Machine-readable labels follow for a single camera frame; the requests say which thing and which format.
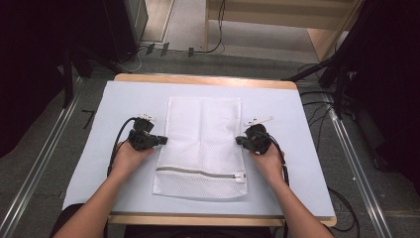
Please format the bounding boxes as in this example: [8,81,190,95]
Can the black hanging cable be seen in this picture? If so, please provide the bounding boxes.
[193,0,228,55]

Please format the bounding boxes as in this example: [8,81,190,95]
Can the white mesh laundry bag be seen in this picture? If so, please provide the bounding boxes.
[152,95,249,202]

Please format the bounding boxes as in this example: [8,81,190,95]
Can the black curtain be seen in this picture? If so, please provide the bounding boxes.
[0,0,72,159]
[333,0,420,191]

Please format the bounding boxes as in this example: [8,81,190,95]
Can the pale blue table mat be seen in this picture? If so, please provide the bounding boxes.
[61,80,337,218]

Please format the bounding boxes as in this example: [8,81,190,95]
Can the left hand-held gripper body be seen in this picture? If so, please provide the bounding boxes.
[127,113,160,153]

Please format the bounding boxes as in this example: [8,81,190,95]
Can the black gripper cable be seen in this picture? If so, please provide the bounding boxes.
[261,130,291,187]
[106,116,139,179]

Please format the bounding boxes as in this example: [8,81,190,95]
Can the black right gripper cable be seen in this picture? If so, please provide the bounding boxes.
[261,130,291,187]

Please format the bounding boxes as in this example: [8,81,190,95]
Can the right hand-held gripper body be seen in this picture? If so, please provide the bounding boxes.
[243,115,275,156]

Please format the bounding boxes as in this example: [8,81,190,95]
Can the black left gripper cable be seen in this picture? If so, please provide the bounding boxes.
[106,116,139,179]

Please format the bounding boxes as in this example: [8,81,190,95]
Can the white floor cable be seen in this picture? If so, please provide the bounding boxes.
[122,45,148,73]

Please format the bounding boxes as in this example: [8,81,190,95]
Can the light wooden furniture frame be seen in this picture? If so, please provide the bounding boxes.
[203,0,365,62]

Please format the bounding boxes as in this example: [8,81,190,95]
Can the person's left hand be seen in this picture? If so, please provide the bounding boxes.
[108,141,156,181]

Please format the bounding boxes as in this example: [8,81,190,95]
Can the black floor cables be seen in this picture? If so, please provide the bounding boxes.
[298,62,362,233]

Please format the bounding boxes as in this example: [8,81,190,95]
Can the dark cabinet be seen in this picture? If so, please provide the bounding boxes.
[98,0,150,64]

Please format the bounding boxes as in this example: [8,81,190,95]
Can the metal floor rail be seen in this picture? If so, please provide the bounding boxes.
[0,77,84,238]
[320,92,394,238]

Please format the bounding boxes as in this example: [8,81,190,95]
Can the person's right hand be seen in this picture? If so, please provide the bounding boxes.
[248,142,285,186]

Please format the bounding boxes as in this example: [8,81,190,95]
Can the wooden table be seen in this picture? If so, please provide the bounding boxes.
[107,72,338,228]

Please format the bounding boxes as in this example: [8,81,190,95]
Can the black metal stand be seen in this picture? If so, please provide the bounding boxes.
[281,54,356,121]
[61,46,97,109]

